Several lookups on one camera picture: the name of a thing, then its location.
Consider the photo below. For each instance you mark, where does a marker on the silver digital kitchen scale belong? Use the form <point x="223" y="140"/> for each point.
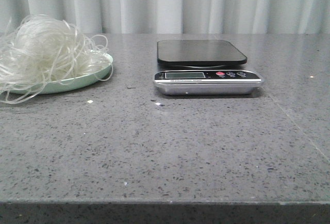
<point x="203" y="67"/>

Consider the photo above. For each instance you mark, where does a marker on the white translucent vermicelli bundle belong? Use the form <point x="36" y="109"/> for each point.
<point x="43" y="50"/>

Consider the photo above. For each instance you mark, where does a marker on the white pleated curtain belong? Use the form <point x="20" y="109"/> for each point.
<point x="178" y="16"/>

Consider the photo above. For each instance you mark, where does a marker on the pale green round plate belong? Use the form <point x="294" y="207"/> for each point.
<point x="79" y="82"/>

